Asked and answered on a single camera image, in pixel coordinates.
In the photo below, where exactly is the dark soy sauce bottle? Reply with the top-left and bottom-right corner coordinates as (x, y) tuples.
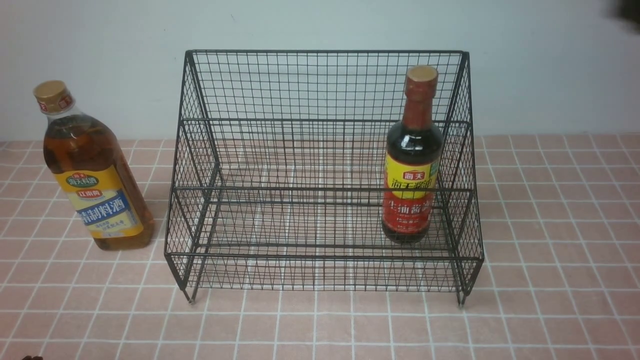
(381, 64), (444, 245)

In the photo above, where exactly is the black wire mesh shelf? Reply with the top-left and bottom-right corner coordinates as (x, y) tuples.
(164, 49), (485, 306)

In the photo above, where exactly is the amber cooking wine bottle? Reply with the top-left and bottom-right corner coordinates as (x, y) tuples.
(33, 80), (154, 251)

